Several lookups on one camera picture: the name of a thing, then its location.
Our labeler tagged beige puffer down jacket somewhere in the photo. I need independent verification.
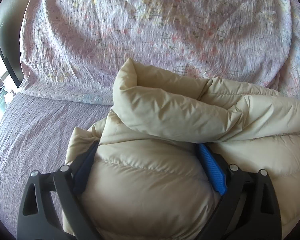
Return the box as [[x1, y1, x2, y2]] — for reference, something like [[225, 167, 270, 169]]
[[66, 59, 300, 239]]

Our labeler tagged pink floral duvet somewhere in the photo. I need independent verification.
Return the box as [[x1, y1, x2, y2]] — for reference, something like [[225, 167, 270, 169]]
[[19, 0, 300, 105]]

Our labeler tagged lavender bed sheet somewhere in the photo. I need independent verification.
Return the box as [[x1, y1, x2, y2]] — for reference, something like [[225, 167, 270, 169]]
[[0, 93, 110, 236]]

